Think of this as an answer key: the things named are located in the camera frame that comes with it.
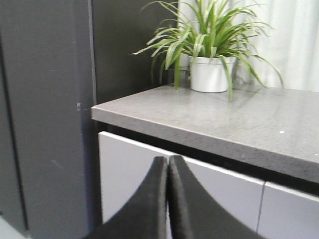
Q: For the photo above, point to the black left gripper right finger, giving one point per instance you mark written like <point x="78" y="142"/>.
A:
<point x="193" y="213"/>

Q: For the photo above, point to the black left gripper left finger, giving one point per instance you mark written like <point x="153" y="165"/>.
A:
<point x="143" y="216"/>

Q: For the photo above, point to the white base cabinet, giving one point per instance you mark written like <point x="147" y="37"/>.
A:
<point x="273" y="210"/>

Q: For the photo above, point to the white plant pot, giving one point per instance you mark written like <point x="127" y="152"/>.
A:
<point x="211" y="75"/>

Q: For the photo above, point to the green potted plant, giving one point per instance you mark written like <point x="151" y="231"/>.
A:
<point x="218" y="31"/>

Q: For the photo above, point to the dark grey tall cabinet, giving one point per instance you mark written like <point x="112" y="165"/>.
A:
<point x="58" y="58"/>

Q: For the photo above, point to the white pleated curtain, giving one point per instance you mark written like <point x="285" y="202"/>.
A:
<point x="292" y="39"/>

